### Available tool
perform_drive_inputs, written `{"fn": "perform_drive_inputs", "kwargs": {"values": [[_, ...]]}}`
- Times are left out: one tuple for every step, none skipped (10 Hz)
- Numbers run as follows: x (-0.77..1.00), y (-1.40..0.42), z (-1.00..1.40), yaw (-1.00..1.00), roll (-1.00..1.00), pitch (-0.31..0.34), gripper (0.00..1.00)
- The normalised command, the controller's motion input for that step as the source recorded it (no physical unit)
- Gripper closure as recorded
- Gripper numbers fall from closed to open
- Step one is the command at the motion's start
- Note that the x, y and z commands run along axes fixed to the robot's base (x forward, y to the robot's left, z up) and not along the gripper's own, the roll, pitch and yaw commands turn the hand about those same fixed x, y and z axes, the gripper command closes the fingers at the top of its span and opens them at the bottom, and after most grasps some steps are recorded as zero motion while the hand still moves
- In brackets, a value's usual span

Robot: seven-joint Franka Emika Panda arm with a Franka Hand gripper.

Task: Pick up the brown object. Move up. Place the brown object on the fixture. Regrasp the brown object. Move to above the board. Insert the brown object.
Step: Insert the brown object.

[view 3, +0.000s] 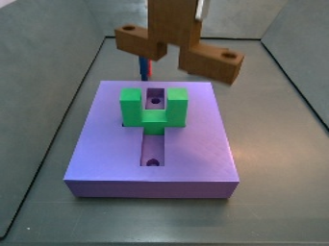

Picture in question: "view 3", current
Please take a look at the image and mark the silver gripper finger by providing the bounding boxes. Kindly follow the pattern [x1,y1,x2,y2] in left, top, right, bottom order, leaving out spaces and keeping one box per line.
[195,0,211,21]

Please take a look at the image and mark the brown T-shaped block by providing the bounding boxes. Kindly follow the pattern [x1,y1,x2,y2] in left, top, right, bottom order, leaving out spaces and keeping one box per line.
[114,0,244,85]

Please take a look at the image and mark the blue cylinder peg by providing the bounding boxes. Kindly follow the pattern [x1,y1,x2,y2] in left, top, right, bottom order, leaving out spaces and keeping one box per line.
[139,57,148,81]

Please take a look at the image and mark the red cylinder peg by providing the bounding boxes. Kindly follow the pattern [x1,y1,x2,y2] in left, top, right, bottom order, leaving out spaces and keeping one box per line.
[148,60,151,77]

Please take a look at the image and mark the green U-shaped block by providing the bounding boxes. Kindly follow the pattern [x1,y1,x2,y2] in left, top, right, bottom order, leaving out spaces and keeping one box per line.
[118,87,188,135]

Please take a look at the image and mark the purple base block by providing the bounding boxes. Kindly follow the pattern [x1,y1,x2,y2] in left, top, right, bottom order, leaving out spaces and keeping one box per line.
[64,81,239,198]

